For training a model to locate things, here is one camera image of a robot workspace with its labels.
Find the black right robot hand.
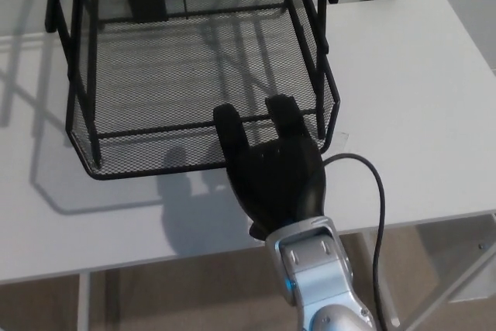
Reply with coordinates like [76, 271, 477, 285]
[212, 94, 328, 241]

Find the black mesh file tray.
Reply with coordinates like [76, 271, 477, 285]
[65, 0, 343, 181]

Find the white desk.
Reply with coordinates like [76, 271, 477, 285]
[0, 0, 496, 331]

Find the clear tape piece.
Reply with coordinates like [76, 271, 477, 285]
[328, 131, 350, 150]

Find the black clamp left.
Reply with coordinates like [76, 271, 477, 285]
[127, 0, 169, 22]

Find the black metal file rack frame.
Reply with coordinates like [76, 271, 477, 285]
[36, 0, 341, 171]

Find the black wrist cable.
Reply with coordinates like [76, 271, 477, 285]
[320, 152, 389, 331]

